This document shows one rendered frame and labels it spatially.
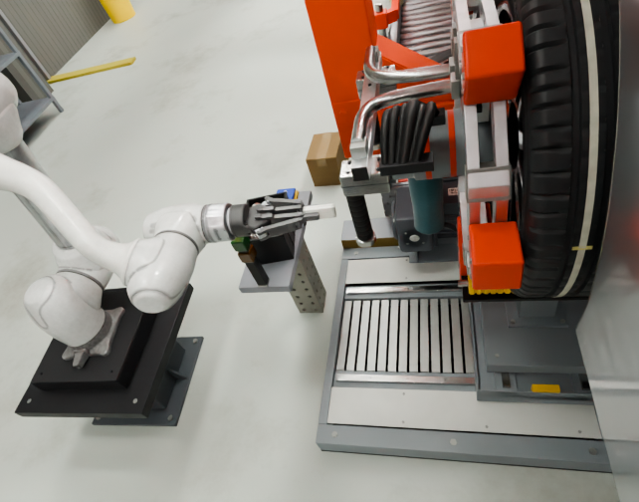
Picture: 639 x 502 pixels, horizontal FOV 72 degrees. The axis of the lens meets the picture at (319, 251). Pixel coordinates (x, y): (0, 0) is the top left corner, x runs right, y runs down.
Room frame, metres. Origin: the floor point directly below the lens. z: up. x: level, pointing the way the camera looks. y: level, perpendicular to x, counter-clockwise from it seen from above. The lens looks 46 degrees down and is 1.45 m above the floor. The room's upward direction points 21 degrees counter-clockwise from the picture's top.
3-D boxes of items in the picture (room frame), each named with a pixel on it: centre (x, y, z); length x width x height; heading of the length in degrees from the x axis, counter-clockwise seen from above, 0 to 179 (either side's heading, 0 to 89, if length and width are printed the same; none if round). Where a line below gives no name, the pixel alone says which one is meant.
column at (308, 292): (1.13, 0.10, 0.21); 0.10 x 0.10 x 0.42; 66
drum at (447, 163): (0.74, -0.32, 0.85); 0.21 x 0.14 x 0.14; 66
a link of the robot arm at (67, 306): (1.06, 0.83, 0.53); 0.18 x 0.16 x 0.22; 156
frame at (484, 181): (0.71, -0.39, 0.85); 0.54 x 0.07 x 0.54; 156
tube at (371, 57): (0.85, -0.32, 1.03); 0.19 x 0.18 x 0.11; 66
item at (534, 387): (0.64, -0.54, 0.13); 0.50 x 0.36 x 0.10; 156
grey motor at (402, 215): (1.01, -0.48, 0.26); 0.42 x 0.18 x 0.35; 66
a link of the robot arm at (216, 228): (0.81, 0.19, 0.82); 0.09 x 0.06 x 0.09; 161
